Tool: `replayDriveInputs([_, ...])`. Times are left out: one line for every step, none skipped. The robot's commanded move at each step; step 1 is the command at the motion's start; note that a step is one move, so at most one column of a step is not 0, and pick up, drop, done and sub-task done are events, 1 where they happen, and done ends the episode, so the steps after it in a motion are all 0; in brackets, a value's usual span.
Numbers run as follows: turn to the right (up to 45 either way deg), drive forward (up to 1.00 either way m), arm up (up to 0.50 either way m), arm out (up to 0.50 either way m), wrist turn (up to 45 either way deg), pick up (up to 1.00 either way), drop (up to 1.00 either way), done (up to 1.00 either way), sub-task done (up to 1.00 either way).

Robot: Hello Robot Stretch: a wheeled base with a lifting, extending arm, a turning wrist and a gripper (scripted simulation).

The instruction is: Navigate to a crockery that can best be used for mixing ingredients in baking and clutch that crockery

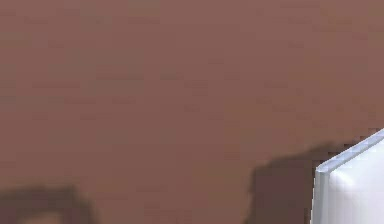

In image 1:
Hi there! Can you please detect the white cabinet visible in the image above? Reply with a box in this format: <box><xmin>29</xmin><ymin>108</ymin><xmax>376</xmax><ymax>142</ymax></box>
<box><xmin>309</xmin><ymin>128</ymin><xmax>384</xmax><ymax>224</ymax></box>

